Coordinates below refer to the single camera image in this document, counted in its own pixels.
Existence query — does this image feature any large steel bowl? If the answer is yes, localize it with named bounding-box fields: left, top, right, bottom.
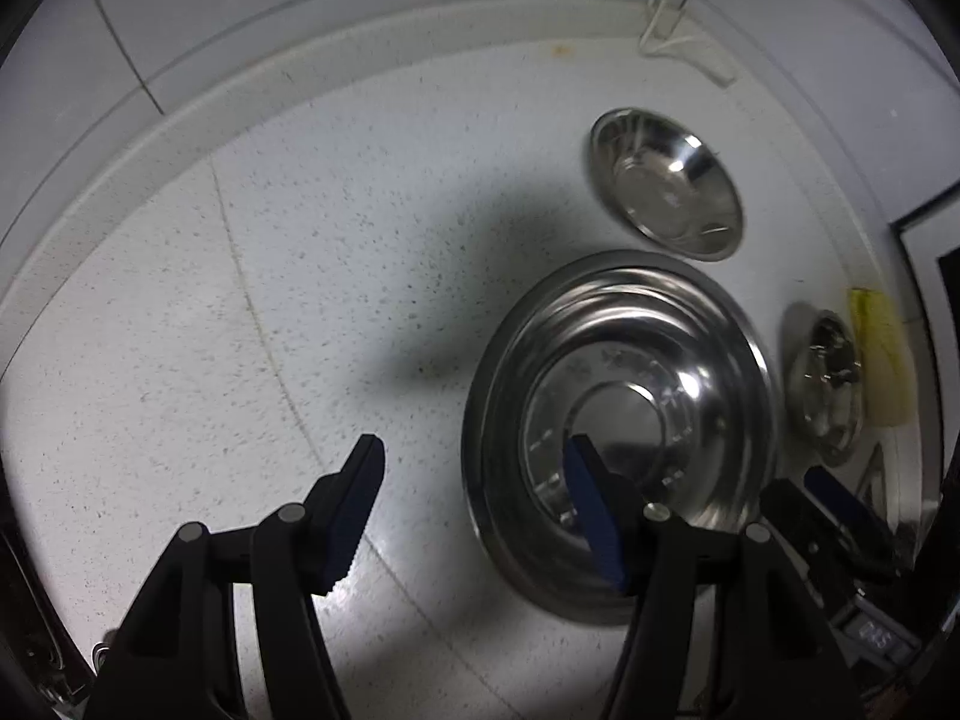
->
left=460, top=250, right=781, bottom=626

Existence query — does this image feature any small steel bowl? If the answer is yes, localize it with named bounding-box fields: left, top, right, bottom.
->
left=786, top=310, right=864, bottom=468
left=586, top=107, right=745, bottom=262

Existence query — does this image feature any small steel bowl back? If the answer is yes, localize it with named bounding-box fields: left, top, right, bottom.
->
left=586, top=107, right=745, bottom=262

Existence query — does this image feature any yellow cloth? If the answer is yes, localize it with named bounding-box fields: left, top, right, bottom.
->
left=848, top=288, right=916, bottom=427

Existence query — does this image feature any white microwave oven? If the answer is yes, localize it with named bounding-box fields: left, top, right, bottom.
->
left=895, top=185, right=960, bottom=470

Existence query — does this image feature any white power cable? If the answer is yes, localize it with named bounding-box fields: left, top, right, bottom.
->
left=636, top=0, right=739, bottom=88

